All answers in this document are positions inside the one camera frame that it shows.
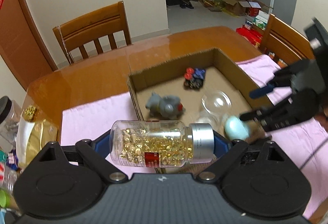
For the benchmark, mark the clear plastic cup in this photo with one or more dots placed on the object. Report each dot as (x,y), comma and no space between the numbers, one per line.
(216,102)

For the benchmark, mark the gold capsule bottle silver cap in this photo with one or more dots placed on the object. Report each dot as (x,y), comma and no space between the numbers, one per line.
(160,144)

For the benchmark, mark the blue black toy train block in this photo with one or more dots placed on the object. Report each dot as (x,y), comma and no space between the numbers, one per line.
(194,78)

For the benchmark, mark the wooden chair at right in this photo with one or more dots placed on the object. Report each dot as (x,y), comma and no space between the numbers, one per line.
(285,43)

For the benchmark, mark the mint green earbud case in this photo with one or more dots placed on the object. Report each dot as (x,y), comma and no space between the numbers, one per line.
(236,129)

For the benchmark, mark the wooden chair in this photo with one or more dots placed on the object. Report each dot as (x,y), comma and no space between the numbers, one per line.
(285,43)
(91,27)

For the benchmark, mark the wooden door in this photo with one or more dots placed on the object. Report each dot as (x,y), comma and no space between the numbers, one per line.
(22,47)

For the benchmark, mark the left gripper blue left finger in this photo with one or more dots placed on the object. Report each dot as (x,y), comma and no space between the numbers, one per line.
(103,144)

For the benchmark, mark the gold tissue pack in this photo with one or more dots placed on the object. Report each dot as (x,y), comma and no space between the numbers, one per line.
(32,135)

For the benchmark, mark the wooden chair at far side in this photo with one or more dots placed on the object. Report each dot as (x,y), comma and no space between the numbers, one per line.
(91,27)

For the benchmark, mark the grey plush toy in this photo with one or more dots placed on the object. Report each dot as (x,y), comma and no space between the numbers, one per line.
(168,107)

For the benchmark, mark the brown cardboard box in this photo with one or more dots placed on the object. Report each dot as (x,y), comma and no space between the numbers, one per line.
(222,74)

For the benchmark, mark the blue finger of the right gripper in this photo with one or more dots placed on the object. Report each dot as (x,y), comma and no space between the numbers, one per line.
(260,92)
(255,115)

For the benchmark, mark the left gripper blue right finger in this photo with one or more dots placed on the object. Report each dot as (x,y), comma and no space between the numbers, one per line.
(221,145)

